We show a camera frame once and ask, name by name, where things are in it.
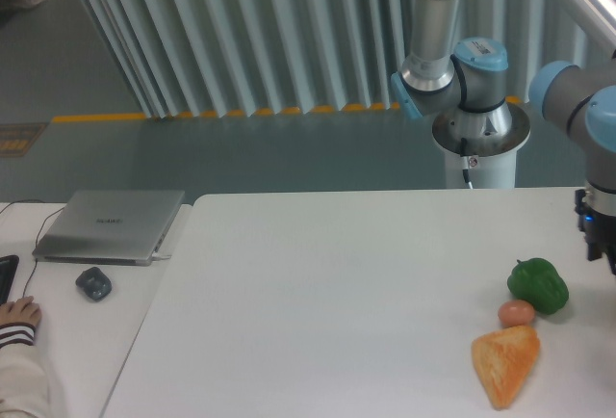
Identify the black keyboard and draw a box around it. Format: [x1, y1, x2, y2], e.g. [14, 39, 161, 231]
[0, 254, 19, 304]

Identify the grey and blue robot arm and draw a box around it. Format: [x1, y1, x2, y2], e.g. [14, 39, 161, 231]
[391, 0, 615, 261]

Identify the person's hand on mouse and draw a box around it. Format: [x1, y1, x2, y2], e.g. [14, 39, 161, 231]
[0, 297, 42, 328]

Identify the white folding partition screen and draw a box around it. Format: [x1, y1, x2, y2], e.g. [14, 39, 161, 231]
[57, 0, 616, 120]

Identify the orange toy toast slice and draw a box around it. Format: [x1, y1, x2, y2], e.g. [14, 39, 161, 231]
[471, 326, 541, 410]

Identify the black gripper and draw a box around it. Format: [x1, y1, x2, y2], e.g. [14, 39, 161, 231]
[575, 187, 615, 274]

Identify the green toy bell pepper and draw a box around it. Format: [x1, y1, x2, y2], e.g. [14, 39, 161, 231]
[506, 257, 569, 315]

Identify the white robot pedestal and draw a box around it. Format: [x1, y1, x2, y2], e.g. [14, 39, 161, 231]
[432, 102, 530, 190]

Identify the black mouse cable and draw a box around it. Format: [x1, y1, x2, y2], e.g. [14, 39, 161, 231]
[0, 198, 66, 300]

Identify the silver closed laptop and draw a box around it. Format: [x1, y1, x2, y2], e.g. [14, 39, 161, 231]
[33, 190, 185, 266]

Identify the brown toy egg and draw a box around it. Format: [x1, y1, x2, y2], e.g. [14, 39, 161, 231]
[498, 300, 535, 327]

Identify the forearm in cream sleeve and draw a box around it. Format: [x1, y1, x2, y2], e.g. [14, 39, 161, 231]
[1, 323, 54, 417]

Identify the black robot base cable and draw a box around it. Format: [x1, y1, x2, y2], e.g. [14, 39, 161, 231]
[459, 137, 477, 191]

